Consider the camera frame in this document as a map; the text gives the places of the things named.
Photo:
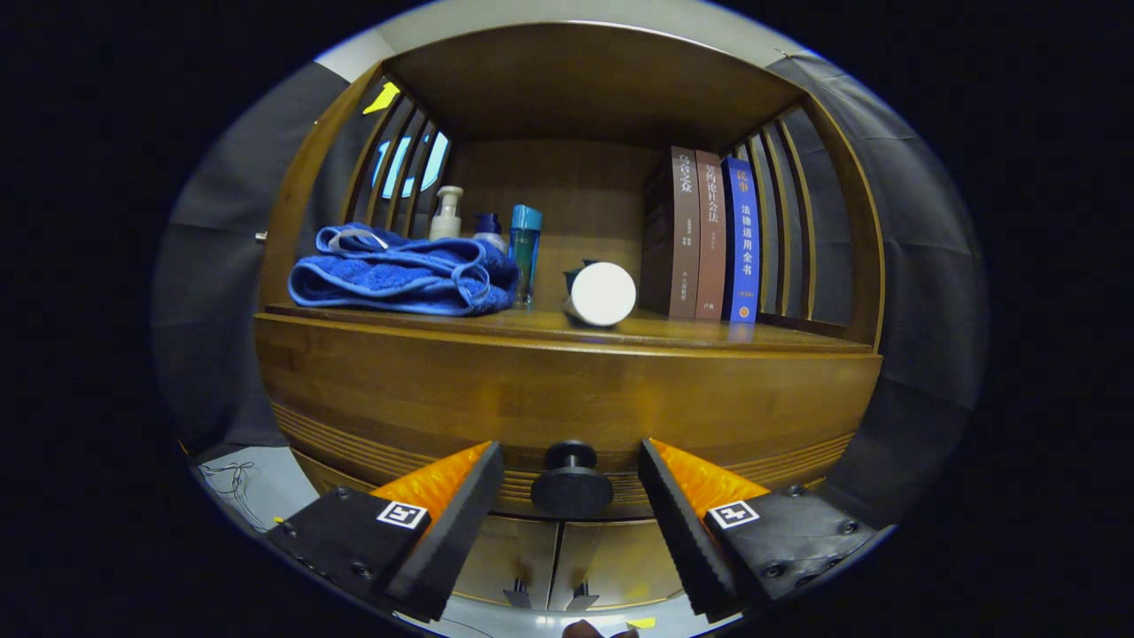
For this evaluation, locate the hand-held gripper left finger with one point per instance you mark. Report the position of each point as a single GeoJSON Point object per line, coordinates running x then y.
{"type": "Point", "coordinates": [456, 532]}

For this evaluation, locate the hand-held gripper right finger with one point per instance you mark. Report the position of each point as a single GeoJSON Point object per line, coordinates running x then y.
{"type": "Point", "coordinates": [682, 532]}

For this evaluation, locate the wooden drawer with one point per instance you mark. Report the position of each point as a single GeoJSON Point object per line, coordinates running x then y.
{"type": "Point", "coordinates": [443, 390]}

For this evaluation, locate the white green cleanser tube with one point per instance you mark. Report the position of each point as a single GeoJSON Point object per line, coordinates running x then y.
{"type": "Point", "coordinates": [602, 294]}

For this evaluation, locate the wooden cabinet door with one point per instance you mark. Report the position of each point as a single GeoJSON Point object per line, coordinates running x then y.
{"type": "Point", "coordinates": [496, 558]}
{"type": "Point", "coordinates": [611, 558]}

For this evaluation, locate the wooden countertop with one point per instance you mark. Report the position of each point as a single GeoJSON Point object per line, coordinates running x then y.
{"type": "Point", "coordinates": [709, 332]}

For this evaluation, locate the wooden cabinet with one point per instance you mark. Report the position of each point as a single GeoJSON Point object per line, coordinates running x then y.
{"type": "Point", "coordinates": [576, 186]}

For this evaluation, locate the yellow tape piece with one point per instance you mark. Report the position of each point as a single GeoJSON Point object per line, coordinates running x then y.
{"type": "Point", "coordinates": [640, 622]}

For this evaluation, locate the folded blue towel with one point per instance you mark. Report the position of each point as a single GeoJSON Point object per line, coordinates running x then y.
{"type": "Point", "coordinates": [399, 279]}

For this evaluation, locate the teal clear bottle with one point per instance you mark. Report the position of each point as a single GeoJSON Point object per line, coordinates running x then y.
{"type": "Point", "coordinates": [524, 248]}

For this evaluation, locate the blue book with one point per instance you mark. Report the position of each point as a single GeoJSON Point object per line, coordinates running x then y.
{"type": "Point", "coordinates": [742, 239]}

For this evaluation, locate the dark brown book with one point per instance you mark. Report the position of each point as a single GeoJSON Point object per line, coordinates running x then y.
{"type": "Point", "coordinates": [684, 230]}

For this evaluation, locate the white lotion bottle blue cap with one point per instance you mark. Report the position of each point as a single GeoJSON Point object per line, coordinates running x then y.
{"type": "Point", "coordinates": [489, 232]}

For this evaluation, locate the reddish brown book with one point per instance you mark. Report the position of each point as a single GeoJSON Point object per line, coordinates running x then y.
{"type": "Point", "coordinates": [711, 230]}

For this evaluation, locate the white pump bottle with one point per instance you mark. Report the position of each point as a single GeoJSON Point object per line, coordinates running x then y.
{"type": "Point", "coordinates": [446, 221]}

